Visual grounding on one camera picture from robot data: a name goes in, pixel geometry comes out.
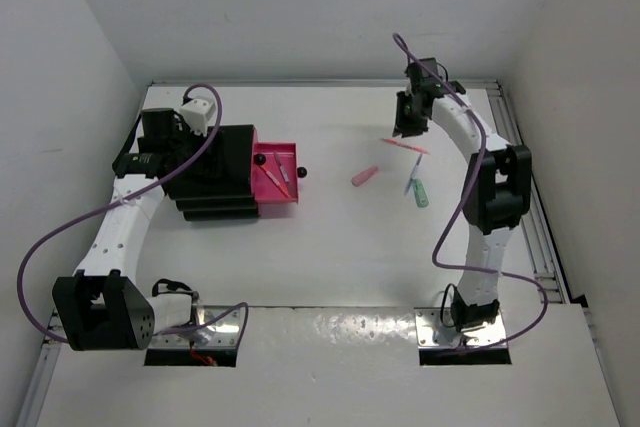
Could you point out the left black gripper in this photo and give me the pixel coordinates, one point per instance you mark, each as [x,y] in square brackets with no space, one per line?
[206,161]

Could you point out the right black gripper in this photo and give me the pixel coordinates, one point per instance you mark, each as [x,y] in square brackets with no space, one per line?
[402,126]

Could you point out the orange pen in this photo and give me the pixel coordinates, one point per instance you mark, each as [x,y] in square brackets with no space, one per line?
[274,180]
[405,146]

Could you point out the black drawer cabinet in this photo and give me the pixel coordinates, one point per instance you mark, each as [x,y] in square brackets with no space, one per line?
[217,186]

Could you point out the grey ballpoint pen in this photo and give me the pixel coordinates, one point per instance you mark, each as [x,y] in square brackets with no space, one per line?
[281,167]

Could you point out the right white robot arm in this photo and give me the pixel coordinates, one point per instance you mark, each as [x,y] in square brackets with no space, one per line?
[496,192]

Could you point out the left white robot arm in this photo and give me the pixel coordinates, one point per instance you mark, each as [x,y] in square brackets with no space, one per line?
[99,305]

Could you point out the blue pen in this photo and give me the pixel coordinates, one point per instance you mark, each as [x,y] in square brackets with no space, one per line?
[413,175]

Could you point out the pink highlighter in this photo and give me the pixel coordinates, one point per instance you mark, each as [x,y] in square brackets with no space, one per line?
[364,176]

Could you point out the pink top drawer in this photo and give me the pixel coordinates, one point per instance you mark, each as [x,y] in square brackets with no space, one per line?
[258,156]

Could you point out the green highlighter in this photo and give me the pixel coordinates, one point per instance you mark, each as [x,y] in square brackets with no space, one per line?
[419,193]

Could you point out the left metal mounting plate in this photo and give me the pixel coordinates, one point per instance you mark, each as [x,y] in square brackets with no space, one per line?
[213,328]

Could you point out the metal mounting plate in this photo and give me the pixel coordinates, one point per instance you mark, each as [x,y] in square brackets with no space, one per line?
[435,334]
[213,328]

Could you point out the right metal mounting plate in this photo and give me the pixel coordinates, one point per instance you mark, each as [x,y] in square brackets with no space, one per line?
[435,334]

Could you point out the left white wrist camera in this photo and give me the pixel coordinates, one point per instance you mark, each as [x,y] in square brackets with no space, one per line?
[197,113]

